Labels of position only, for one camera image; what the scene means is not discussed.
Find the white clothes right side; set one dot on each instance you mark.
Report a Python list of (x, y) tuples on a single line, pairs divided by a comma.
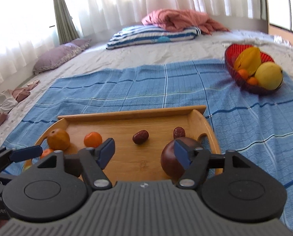
[(280, 40)]

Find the red jujube near handle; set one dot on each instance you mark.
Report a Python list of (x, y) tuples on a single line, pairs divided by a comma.
[(178, 132)]

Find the pile of clothes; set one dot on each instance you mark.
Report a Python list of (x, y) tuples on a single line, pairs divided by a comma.
[(9, 99)]

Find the wooden serving tray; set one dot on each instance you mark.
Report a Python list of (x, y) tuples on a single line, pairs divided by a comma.
[(132, 162)]

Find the blue striped pillow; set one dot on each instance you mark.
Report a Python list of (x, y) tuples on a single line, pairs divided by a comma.
[(142, 35)]

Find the large brownish orange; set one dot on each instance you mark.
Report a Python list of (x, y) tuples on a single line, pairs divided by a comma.
[(58, 139)]

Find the yellow pear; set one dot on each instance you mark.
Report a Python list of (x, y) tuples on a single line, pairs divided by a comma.
[(269, 75)]

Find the red jujube on tray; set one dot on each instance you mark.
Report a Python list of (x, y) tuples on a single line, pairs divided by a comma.
[(140, 137)]

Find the white sheer curtain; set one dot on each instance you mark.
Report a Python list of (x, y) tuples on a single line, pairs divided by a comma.
[(28, 27)]

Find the dark red apple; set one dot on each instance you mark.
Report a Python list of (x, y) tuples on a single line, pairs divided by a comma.
[(169, 162)]

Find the tangerine in bowl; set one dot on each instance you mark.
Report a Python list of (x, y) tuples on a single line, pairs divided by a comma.
[(252, 81), (243, 74)]

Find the green drape curtain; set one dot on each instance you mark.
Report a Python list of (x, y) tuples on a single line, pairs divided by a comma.
[(65, 28)]

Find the grey bed sheet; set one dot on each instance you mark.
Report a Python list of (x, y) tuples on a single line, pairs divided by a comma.
[(98, 57)]

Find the red glass fruit bowl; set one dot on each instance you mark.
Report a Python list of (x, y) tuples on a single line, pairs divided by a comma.
[(230, 55)]

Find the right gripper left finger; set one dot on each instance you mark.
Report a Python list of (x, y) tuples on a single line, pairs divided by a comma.
[(58, 185)]

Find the blue plaid blanket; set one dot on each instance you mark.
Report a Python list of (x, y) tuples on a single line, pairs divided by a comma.
[(259, 127)]

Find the purple pillow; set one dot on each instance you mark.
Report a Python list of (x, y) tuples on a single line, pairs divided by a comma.
[(57, 56)]

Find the small tangerine by apple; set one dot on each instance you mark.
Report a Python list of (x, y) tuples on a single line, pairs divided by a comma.
[(46, 152)]

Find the pink crumpled quilt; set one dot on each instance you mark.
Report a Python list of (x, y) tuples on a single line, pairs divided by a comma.
[(177, 20)]

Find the yellow starfruit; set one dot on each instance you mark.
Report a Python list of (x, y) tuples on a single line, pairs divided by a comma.
[(249, 59)]

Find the small orange tangerine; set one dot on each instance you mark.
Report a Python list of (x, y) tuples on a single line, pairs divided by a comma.
[(93, 140)]

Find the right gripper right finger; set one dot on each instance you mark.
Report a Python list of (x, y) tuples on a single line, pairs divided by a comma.
[(230, 185)]

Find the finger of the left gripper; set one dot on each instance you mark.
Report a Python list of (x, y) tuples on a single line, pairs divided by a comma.
[(26, 153)]

